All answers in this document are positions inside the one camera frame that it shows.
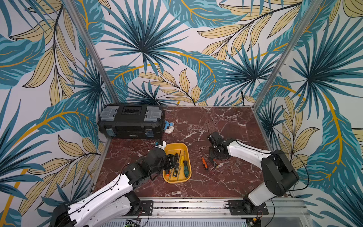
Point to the black yellow-dotted screwdriver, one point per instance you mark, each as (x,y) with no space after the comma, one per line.
(176,169)

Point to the blue white small object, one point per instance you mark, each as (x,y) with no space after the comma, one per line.
(168,127)

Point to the orange black screwdriver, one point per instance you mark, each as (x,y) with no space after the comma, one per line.
(203,160)

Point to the yellow plastic storage box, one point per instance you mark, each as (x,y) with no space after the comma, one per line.
(174,149)

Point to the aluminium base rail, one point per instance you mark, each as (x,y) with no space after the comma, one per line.
(215,212)

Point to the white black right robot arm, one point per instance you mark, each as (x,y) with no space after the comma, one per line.
(278,173)

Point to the green black screwdriver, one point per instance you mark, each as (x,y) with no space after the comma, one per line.
(185,167)

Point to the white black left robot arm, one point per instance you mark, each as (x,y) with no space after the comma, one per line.
(117,198)

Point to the yellow handle screwdriver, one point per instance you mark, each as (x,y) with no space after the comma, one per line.
(181,161)

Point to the aluminium corner post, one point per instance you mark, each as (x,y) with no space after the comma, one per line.
(306,18)
(77,19)

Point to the black plastic toolbox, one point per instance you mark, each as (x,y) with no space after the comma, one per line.
(145,122)

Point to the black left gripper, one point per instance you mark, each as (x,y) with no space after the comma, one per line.
(170,161)

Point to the aluminium left corner post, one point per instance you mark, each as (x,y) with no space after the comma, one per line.
(77,19)

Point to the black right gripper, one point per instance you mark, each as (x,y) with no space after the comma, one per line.
(217,150)

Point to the aluminium right corner post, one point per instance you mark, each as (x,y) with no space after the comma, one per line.
(306,18)

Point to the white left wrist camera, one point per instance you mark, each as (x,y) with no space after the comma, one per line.
(160,144)

